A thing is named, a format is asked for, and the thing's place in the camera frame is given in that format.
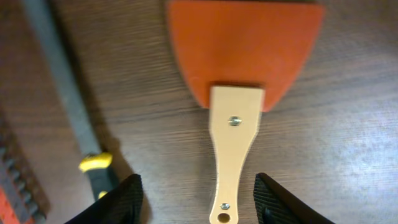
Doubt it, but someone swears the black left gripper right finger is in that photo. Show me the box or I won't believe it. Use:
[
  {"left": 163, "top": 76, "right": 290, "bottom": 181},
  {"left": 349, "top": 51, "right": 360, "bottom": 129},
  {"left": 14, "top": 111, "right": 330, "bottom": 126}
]
[{"left": 253, "top": 173, "right": 333, "bottom": 224}]

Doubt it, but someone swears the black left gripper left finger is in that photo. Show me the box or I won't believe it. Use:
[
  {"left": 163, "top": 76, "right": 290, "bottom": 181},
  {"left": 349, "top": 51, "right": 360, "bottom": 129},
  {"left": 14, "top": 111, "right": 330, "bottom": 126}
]
[{"left": 65, "top": 174, "right": 144, "bottom": 224}]

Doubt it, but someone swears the metal file black yellow handle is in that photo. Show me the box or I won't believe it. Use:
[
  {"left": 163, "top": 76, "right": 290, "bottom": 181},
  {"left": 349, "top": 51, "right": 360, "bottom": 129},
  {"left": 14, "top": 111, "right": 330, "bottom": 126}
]
[{"left": 22, "top": 0, "right": 119, "bottom": 200}]

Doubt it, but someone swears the orange scraper wooden handle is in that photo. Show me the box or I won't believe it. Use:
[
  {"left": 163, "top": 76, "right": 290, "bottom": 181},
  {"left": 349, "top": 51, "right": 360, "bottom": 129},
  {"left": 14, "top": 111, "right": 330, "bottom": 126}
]
[{"left": 166, "top": 1, "right": 325, "bottom": 223}]

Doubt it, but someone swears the orange toothed bar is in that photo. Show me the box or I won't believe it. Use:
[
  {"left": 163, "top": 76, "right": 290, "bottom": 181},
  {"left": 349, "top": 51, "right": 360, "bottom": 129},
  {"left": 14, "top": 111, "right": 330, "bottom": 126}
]
[{"left": 0, "top": 118, "right": 47, "bottom": 224}]

